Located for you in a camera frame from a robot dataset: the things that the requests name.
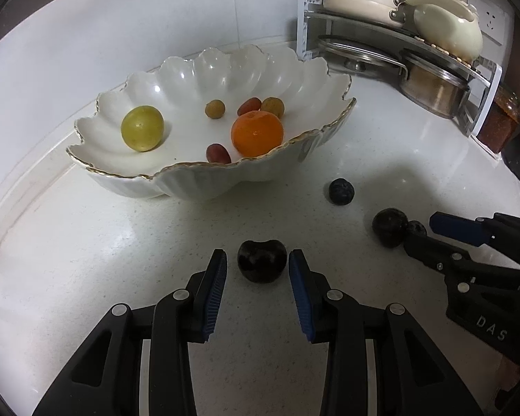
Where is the dark cherry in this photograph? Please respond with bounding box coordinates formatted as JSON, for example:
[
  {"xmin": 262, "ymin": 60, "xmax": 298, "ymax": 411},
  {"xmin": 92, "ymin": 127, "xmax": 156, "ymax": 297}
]
[{"xmin": 237, "ymin": 239, "xmax": 287, "ymax": 284}]

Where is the red grape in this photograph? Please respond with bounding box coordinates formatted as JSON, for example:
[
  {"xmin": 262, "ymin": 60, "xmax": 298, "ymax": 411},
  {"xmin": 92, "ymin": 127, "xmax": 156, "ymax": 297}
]
[
  {"xmin": 206, "ymin": 143, "xmax": 232, "ymax": 165},
  {"xmin": 236, "ymin": 97, "xmax": 262, "ymax": 115}
]

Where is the white wall socket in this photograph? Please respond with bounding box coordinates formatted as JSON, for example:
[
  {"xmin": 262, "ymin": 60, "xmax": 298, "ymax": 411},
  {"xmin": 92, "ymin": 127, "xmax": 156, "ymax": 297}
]
[{"xmin": 477, "ymin": 2, "xmax": 510, "ymax": 46}]

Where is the large green grape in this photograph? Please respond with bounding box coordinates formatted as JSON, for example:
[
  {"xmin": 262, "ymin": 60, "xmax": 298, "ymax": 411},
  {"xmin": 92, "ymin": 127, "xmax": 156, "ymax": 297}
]
[{"xmin": 120, "ymin": 105, "xmax": 164, "ymax": 153}]

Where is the stainless steel pot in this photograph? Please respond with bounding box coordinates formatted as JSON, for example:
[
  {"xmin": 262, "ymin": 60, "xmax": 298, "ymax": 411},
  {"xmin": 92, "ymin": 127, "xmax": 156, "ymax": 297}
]
[{"xmin": 399, "ymin": 50, "xmax": 471, "ymax": 120}]

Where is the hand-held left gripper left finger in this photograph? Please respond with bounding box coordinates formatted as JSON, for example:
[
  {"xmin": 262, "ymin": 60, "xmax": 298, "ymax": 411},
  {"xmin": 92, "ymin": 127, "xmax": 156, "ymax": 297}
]
[{"xmin": 32, "ymin": 248, "xmax": 228, "ymax": 416}]

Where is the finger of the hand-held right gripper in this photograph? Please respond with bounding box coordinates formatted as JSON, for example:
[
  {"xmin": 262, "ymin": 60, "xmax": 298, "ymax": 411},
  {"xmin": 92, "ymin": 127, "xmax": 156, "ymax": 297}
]
[
  {"xmin": 429, "ymin": 211, "xmax": 520, "ymax": 265},
  {"xmin": 404, "ymin": 232, "xmax": 520, "ymax": 289}
]

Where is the cream clay pot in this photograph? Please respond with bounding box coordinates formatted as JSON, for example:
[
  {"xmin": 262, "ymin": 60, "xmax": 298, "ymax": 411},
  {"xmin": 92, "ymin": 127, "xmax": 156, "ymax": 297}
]
[{"xmin": 399, "ymin": 0, "xmax": 484, "ymax": 59}]

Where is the orange mandarin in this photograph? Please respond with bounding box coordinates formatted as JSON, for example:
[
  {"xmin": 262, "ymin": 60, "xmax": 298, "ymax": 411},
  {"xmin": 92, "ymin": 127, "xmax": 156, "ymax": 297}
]
[{"xmin": 231, "ymin": 110, "xmax": 284, "ymax": 157}]

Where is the person's right hand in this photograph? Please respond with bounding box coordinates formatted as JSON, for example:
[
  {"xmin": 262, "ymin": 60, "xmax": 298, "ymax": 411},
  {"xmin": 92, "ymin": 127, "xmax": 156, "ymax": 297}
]
[{"xmin": 492, "ymin": 353, "xmax": 520, "ymax": 399}]

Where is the glass pot lid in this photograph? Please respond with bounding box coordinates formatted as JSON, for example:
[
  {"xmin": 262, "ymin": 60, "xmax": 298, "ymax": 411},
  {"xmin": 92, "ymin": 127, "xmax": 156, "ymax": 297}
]
[{"xmin": 317, "ymin": 35, "xmax": 410, "ymax": 79}]

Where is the dark round plum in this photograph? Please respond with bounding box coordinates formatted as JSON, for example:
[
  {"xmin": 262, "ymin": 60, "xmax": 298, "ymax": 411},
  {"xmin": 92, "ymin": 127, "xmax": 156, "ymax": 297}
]
[{"xmin": 371, "ymin": 208, "xmax": 409, "ymax": 249}]

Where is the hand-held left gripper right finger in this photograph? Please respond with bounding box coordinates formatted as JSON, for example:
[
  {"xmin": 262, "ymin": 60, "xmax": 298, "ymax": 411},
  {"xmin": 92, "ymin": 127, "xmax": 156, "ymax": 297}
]
[{"xmin": 288, "ymin": 249, "xmax": 484, "ymax": 416}]

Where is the glass jar with red sauce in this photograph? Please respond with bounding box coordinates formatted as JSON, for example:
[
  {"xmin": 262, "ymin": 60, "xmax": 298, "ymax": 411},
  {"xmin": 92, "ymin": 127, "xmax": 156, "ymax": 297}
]
[{"xmin": 477, "ymin": 87, "xmax": 520, "ymax": 154}]

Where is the white scalloped ceramic bowl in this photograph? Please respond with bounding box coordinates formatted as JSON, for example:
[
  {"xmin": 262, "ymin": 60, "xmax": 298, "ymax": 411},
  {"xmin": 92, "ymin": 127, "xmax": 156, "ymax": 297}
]
[{"xmin": 66, "ymin": 44, "xmax": 357, "ymax": 202}]

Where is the grey corner shelf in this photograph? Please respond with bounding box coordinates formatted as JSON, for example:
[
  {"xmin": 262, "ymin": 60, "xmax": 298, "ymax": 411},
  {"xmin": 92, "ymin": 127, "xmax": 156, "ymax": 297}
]
[{"xmin": 297, "ymin": 0, "xmax": 502, "ymax": 137}]

